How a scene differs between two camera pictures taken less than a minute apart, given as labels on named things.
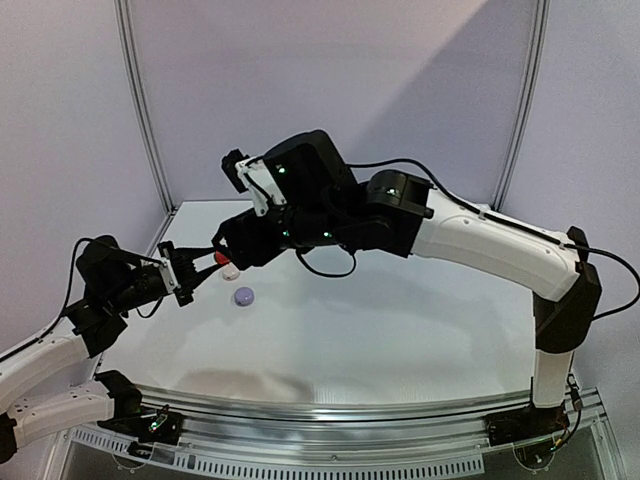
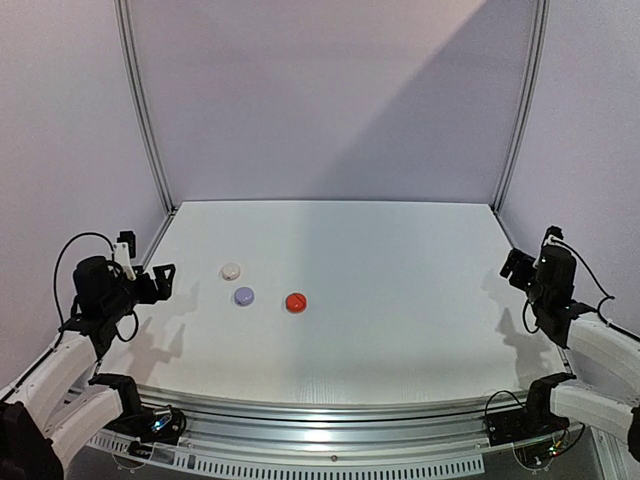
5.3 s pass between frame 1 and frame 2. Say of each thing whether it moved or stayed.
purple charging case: stayed
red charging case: moved
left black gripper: moved
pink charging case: stayed
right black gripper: moved
